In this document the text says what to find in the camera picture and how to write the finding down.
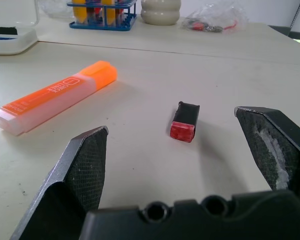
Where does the red eraser with black sleeve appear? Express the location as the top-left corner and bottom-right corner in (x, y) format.
(169, 100), (201, 144)

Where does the white plastic box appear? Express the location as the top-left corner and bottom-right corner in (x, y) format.
(0, 25), (38, 56)

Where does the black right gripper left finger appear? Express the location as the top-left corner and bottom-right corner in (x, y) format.
(10, 125), (110, 240)

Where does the orange test tube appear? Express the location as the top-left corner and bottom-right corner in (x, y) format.
(72, 0), (87, 24)
(101, 0), (116, 26)

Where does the clear plastic container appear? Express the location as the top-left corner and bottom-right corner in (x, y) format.
(0, 0), (41, 29)

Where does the blue test tube rack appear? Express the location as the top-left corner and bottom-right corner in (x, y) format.
(66, 0), (138, 32)

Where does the clear plastic bag with items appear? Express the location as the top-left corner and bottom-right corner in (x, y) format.
(180, 1), (248, 33)

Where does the red test tube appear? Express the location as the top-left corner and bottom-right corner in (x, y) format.
(92, 0), (103, 24)

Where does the cream ribbed ceramic vase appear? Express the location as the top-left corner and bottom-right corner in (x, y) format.
(140, 0), (182, 26)

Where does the orange highlighter pen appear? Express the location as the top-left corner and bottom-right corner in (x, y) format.
(0, 60), (119, 137)

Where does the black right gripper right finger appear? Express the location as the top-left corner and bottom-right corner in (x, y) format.
(234, 106), (300, 208)

